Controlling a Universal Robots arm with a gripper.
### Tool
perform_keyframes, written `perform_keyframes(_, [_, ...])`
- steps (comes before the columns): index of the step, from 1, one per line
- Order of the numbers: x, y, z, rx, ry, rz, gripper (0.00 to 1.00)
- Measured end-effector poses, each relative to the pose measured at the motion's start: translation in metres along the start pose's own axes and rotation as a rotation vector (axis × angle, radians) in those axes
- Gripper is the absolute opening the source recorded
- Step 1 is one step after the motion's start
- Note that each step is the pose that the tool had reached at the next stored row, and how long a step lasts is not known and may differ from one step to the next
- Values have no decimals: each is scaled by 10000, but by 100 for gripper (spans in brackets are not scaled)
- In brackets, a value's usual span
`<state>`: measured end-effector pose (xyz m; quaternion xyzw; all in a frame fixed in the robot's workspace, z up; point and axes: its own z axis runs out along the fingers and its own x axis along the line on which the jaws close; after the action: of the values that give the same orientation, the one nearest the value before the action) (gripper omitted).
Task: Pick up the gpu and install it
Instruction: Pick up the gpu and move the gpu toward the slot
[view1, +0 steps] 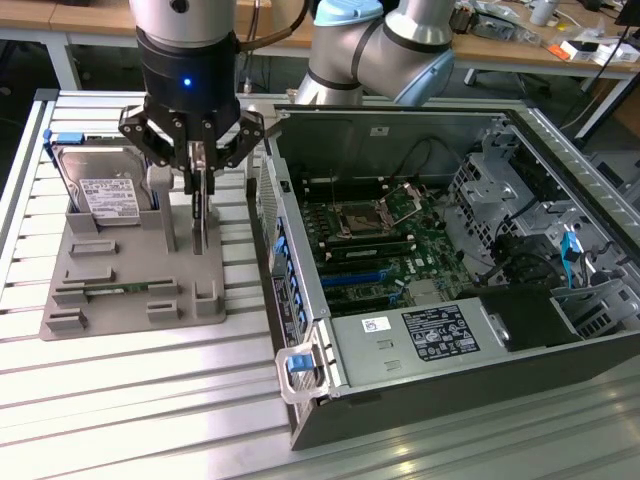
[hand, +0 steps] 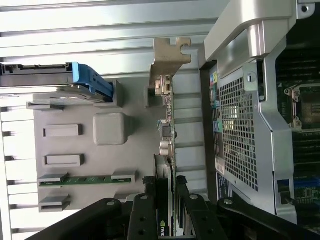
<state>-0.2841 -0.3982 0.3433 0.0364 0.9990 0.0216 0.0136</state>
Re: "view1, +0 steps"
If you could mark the green graphics card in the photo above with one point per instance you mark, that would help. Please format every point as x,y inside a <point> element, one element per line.
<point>200,220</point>

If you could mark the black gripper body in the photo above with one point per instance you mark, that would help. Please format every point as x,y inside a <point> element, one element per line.
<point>187,80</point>

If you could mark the green motherboard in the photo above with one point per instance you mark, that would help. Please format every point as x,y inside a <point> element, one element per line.
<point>400,260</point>

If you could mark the long wooden desk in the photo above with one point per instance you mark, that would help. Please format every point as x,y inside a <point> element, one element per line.
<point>75,17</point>

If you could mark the white cup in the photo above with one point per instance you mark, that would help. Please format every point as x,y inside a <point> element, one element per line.
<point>542,11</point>

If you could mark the grey plastic parts rack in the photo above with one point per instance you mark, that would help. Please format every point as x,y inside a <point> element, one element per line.
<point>135,270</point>

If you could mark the metal socket cover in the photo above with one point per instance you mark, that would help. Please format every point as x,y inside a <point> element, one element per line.
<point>404,200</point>

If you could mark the blue expansion slot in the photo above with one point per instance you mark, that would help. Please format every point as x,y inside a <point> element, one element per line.
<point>357,278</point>

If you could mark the grey power supply with labels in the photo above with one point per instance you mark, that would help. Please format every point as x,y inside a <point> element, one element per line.
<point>390,345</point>

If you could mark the green RAM stick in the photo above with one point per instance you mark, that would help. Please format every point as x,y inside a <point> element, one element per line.
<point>117,288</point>

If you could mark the CPU socket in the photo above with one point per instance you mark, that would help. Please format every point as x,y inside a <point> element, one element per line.
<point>360,220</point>

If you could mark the black RAM stick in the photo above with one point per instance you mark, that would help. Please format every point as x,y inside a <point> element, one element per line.
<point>370,249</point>

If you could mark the thin metal locking lever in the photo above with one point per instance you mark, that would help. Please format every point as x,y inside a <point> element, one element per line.
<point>333,187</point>

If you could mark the grey card retention bracket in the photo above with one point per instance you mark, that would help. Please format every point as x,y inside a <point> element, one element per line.
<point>267,117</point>

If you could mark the open black PC case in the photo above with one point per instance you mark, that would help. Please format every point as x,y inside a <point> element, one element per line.
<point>450,390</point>

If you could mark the hard disk in blue caddy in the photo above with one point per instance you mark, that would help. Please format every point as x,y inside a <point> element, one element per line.
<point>102,187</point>

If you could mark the black plastic air shroud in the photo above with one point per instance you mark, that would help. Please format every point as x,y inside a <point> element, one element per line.
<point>525,320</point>

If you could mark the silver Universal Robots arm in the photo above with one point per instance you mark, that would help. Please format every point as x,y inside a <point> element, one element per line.
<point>370,45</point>

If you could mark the metal disk bay cage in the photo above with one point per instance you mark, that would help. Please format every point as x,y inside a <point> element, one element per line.
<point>480,187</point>

